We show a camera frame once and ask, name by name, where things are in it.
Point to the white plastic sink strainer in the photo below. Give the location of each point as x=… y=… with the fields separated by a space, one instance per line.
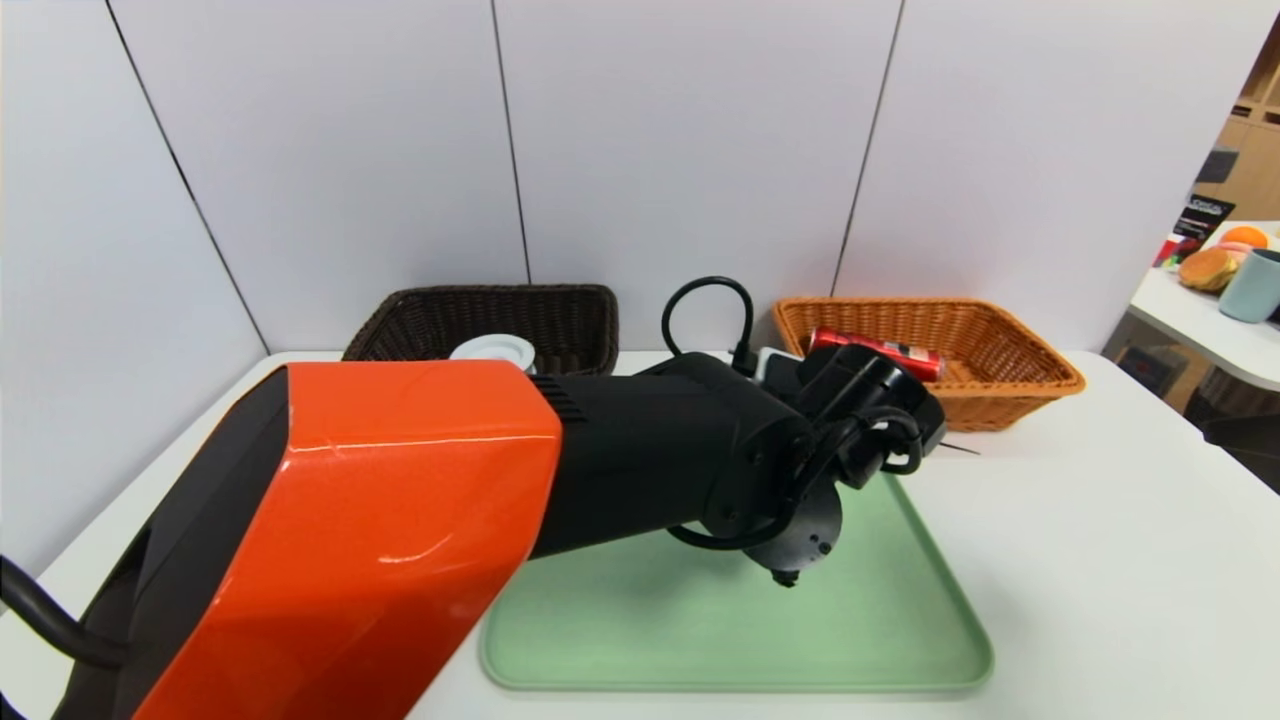
x=490 y=348

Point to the red soda can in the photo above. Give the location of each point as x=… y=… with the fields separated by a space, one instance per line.
x=900 y=352

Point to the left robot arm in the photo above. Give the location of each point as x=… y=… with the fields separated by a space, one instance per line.
x=400 y=520

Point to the dark brown wicker basket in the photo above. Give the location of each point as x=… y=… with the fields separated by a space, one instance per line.
x=560 y=325

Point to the orange wicker basket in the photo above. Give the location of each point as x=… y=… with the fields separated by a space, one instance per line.
x=1000 y=360

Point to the pink round toy food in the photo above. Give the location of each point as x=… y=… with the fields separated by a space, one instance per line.
x=1233 y=250

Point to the light green plastic tray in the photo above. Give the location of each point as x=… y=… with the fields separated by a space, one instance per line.
x=700 y=630

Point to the small red box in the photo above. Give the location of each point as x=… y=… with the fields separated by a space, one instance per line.
x=1168 y=253

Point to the white side table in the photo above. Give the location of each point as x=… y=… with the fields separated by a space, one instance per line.
x=1200 y=335

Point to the brown bread bun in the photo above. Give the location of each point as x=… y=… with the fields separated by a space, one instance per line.
x=1208 y=272

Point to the black printed box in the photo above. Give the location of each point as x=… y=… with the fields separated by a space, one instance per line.
x=1205 y=218

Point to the teal cup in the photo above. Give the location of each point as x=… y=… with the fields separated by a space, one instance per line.
x=1250 y=290

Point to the orange fruit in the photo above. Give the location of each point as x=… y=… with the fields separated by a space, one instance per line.
x=1245 y=239

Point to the wooden shelf unit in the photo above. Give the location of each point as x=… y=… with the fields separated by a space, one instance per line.
x=1255 y=160

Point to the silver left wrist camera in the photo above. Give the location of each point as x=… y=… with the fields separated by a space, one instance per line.
x=775 y=365

